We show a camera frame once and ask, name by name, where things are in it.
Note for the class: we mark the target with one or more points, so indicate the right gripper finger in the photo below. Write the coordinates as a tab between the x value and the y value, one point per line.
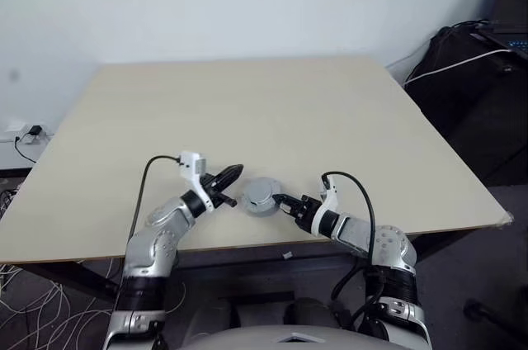
292	209
288	199

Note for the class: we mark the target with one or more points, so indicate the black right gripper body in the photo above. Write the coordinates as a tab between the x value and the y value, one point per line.
308	211

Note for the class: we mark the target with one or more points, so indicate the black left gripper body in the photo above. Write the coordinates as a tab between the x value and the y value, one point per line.
210	185

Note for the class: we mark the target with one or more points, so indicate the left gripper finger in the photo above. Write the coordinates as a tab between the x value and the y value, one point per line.
231	178
226	171

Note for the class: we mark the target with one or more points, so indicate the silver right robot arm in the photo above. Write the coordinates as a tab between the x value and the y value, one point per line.
387	242

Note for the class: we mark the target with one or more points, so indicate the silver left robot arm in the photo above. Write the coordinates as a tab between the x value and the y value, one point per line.
152	242

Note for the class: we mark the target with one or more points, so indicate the small white tag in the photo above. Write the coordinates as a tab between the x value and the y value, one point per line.
287	255

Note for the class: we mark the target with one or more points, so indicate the grey robot torso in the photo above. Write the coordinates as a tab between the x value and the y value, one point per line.
247	335

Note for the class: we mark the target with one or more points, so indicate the black power adapter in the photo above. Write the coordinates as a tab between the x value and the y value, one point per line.
34	130

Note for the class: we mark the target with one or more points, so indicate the black fabric bag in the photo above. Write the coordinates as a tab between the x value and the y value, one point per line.
466	110

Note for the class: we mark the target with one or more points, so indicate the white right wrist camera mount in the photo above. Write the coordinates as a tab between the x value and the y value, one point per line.
330	197

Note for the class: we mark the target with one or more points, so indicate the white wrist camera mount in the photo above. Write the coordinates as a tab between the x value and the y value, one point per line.
187	160
330	197

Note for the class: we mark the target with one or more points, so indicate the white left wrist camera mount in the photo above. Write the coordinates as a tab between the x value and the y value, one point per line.
187	160

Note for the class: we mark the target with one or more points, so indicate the black metal table frame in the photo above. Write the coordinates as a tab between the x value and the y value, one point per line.
70	280

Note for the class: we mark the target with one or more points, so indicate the white wall power outlet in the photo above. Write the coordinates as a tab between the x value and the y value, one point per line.
14	125

